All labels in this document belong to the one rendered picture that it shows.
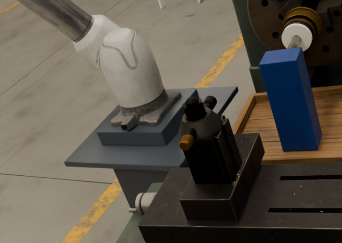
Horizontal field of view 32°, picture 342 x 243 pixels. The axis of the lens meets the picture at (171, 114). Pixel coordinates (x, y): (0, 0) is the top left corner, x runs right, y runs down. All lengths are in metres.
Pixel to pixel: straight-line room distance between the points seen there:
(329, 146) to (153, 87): 0.68
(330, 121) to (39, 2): 0.97
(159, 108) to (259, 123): 0.46
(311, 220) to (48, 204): 2.38
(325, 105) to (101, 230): 1.65
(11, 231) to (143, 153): 1.54
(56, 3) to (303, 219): 1.16
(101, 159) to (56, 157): 1.82
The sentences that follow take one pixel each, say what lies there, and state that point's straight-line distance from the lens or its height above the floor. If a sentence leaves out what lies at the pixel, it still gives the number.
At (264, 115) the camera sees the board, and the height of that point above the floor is 0.89.
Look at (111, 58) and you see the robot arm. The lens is 1.80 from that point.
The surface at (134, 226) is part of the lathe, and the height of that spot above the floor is 0.93.
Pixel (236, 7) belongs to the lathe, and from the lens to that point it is 1.77.
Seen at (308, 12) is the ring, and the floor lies 1.11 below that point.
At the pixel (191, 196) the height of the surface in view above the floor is 1.02.
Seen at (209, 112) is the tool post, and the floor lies 1.15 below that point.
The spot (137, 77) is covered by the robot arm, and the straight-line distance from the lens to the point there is 1.81.
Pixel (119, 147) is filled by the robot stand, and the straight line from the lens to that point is 1.90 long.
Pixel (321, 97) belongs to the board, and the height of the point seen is 0.89.
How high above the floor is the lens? 1.65
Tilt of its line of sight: 27 degrees down
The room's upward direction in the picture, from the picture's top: 20 degrees counter-clockwise
